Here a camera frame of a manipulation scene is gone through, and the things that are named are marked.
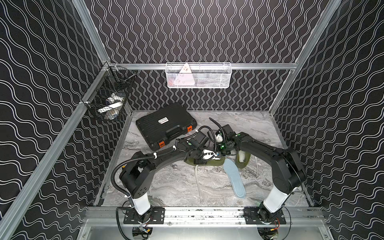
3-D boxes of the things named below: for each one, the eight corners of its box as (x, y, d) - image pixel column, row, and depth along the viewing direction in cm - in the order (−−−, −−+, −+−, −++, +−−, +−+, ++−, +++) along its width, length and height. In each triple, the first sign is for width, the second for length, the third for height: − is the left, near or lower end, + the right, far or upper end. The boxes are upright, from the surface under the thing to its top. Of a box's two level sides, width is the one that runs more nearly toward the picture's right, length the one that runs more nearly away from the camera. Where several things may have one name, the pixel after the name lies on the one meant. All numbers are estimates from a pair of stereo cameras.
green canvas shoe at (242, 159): (234, 166, 94) (235, 163, 90) (236, 153, 100) (238, 149, 96) (247, 170, 92) (249, 167, 88) (248, 156, 98) (251, 153, 94)
